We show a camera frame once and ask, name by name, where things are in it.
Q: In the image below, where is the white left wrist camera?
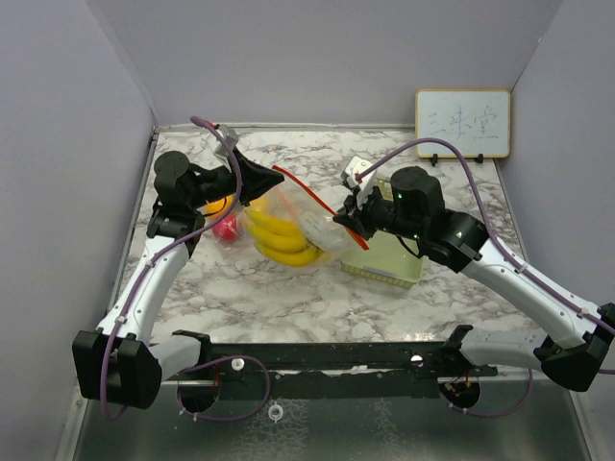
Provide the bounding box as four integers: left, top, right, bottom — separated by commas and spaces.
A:
213, 124, 238, 170

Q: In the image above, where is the pale green perforated basket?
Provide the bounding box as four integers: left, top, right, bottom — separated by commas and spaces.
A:
339, 176, 429, 290

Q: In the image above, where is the red toy apple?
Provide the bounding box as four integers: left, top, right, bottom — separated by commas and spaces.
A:
212, 213, 240, 243

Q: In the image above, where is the yellow toy banana bunch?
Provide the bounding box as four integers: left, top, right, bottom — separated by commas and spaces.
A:
243, 208, 332, 267

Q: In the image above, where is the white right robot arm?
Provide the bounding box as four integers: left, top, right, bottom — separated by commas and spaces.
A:
333, 158, 614, 392

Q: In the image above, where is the orange toy bell pepper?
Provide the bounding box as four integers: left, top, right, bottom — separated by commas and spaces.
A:
202, 195, 234, 219

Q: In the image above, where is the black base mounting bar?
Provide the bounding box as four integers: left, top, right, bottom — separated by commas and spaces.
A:
172, 329, 497, 401

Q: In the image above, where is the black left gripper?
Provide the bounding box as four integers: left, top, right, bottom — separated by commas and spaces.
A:
187, 145, 283, 209

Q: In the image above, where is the small whiteboard with wooden frame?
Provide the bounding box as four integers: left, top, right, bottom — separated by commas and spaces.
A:
415, 88, 511, 158

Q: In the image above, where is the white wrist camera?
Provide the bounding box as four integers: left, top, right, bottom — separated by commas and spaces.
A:
213, 124, 238, 170
340, 156, 381, 205

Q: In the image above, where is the clear orange-zip bag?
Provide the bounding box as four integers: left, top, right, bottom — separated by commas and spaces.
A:
199, 195, 253, 252
263, 165, 369, 260

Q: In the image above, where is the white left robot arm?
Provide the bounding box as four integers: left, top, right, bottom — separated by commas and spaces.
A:
72, 150, 284, 409

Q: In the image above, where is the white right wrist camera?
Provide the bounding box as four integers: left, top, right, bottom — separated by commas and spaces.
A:
340, 156, 381, 205

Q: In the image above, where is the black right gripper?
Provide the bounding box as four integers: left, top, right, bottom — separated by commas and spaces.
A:
335, 180, 424, 241

